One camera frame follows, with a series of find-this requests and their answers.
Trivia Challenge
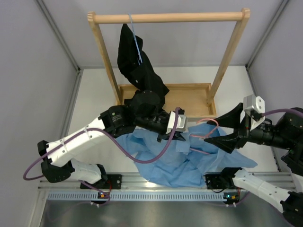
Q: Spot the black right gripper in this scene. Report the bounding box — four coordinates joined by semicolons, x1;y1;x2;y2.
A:
204;104;295;153

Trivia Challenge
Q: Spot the pink plastic hanger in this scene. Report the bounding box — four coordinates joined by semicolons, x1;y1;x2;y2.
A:
188;118;220;155

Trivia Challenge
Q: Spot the light blue shirt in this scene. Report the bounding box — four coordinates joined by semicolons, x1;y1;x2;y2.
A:
117;123;257;188

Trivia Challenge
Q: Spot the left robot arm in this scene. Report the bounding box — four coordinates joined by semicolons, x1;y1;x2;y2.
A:
37;90;187;189

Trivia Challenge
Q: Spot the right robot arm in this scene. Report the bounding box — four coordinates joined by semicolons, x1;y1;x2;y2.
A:
205;103;303;227

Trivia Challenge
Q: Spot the blue plastic hanger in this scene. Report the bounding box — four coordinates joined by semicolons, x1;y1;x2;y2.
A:
128;13;143;65

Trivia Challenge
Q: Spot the black shirt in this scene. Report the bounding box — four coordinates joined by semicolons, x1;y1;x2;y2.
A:
117;24;169;107

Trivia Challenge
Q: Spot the wooden clothes rack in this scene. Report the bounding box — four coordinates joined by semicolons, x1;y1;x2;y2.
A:
87;8;250;120

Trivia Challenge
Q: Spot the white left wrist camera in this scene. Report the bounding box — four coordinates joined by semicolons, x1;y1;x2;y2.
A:
166;111;187;134

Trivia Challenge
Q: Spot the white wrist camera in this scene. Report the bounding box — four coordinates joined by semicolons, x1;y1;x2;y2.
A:
166;111;187;134
243;95;265;130

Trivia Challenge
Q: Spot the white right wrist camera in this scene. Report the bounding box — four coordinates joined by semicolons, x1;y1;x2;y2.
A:
243;95;265;130

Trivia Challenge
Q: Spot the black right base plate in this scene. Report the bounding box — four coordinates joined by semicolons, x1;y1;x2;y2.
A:
205;174;235;192

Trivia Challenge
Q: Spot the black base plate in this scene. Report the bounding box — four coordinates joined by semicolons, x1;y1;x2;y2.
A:
92;174;122;190
205;174;235;192

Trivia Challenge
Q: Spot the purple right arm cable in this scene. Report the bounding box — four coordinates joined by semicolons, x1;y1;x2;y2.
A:
261;108;303;116

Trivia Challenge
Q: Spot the aluminium mounting rail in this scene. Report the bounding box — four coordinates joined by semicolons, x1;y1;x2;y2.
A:
37;172;294;191

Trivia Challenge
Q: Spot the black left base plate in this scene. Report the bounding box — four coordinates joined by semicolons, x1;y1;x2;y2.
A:
92;174;122;190

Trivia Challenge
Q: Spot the grey slotted cable duct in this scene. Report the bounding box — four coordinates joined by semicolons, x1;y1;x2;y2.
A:
47;191;237;202

